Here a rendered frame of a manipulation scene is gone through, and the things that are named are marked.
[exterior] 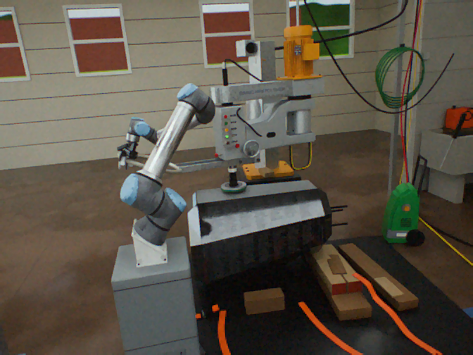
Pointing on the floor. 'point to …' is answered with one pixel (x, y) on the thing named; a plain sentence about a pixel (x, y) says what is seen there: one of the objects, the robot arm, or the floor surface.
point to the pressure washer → (404, 212)
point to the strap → (329, 331)
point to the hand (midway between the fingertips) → (122, 167)
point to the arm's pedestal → (156, 303)
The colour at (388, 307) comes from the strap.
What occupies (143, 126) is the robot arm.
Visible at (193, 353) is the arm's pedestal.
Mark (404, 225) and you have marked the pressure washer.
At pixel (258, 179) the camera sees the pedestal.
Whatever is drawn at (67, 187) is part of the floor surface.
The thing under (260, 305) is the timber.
